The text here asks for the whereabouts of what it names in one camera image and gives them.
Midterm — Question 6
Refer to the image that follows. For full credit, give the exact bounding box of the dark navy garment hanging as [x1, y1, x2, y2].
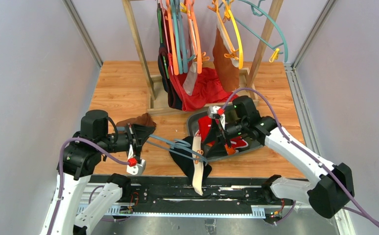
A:
[157, 1, 183, 110]

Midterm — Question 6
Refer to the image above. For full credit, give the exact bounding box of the blue-grey plastic clip hanger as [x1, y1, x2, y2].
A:
[128, 134, 209, 165]

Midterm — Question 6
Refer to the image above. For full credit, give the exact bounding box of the grey plastic basin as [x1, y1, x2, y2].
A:
[187, 105, 263, 162]

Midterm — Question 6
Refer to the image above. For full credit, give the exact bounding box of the orange plastic hanger left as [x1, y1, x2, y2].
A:
[166, 0, 179, 75]

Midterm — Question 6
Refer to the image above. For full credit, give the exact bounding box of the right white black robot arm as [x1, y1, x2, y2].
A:
[202, 95, 354, 218]

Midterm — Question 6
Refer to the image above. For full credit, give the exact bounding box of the orange clip hanger with brown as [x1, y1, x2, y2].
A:
[208, 0, 243, 67]

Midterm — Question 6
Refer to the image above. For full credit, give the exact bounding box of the teal plastic clip hanger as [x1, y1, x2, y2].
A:
[214, 0, 288, 63]

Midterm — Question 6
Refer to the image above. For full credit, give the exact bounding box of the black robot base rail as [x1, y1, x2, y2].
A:
[76, 174, 310, 224]

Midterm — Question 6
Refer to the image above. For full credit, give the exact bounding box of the yellow plastic clip hanger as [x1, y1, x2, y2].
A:
[220, 0, 244, 69]

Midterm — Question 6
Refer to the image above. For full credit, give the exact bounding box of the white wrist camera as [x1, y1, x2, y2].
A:
[207, 106, 225, 119]
[126, 158, 146, 176]

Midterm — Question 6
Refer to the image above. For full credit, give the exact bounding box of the brown underwear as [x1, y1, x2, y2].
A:
[213, 27, 239, 92]

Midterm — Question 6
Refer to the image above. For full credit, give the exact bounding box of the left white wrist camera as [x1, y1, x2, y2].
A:
[126, 158, 146, 176]

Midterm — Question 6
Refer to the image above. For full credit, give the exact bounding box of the brown cloth on table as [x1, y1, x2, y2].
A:
[116, 113, 157, 127]

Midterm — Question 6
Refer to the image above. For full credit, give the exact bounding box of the black underwear cream waistband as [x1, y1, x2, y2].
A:
[170, 148, 212, 196]

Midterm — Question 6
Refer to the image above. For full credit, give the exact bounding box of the wooden clothes rack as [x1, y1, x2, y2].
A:
[122, 0, 283, 115]

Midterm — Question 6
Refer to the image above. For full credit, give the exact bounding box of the red underwear white trim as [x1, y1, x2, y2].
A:
[194, 116, 251, 157]

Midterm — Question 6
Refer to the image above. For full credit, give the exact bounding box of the orange plastic hanger right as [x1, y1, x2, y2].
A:
[184, 0, 210, 74]

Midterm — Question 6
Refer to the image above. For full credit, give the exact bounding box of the large red garment hanging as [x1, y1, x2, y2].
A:
[163, 53, 232, 112]

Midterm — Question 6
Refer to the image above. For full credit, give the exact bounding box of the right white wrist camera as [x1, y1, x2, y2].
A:
[207, 106, 225, 119]

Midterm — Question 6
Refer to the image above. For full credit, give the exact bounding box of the orange plastic hanger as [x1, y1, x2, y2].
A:
[184, 0, 210, 74]
[166, 0, 179, 75]

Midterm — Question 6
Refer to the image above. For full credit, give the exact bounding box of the orange underwear in basin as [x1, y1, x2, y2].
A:
[225, 145, 237, 155]

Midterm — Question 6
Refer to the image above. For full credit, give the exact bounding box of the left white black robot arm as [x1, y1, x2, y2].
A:
[41, 110, 156, 235]

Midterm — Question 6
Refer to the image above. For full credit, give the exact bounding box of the teal plastic hanger pair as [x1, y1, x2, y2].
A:
[171, 0, 189, 74]

